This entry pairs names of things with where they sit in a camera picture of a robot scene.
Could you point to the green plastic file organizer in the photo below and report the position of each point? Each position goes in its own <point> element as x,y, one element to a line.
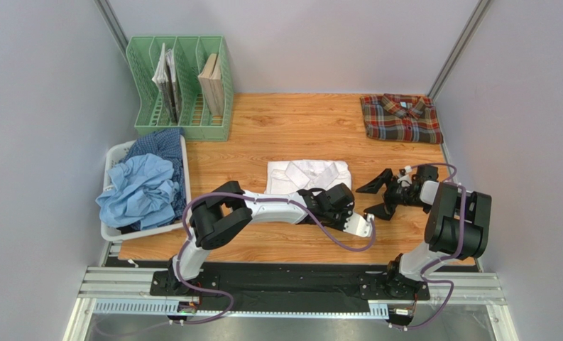
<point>190,54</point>

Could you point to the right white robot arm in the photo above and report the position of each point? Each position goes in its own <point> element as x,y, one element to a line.
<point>457,224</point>

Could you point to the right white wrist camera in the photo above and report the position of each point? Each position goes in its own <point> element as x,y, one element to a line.
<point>404,177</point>

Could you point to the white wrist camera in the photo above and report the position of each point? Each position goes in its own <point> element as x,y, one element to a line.
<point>359,225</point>
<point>404,177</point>

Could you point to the beige books in organizer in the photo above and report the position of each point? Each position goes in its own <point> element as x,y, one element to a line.
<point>210,80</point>

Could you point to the white laundry basket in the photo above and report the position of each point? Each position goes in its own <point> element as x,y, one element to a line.
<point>113,156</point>

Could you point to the light blue crumpled shirt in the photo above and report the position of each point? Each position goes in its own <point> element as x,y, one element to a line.
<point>142,191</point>

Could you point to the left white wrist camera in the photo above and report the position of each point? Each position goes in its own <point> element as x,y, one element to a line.
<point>359,225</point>

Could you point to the white long sleeve shirt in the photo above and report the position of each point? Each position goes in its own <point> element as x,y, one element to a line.
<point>285,177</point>

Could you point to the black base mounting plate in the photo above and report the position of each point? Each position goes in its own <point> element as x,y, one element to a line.
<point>294,288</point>

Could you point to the folded red plaid shirt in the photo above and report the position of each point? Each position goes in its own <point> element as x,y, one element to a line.
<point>401,117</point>

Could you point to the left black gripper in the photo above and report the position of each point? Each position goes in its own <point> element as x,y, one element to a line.
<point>348,211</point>

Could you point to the aluminium frame rail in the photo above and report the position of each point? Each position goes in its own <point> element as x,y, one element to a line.
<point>112,303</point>

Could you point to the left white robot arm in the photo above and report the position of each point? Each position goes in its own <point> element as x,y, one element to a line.
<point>212,220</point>

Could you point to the magazines in organizer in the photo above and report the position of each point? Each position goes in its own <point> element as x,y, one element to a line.
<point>165,78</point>

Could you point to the dark blue checked shirt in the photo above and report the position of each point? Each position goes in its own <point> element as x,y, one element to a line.
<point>165,144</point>

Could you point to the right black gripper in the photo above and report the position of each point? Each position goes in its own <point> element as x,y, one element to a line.
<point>396,193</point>

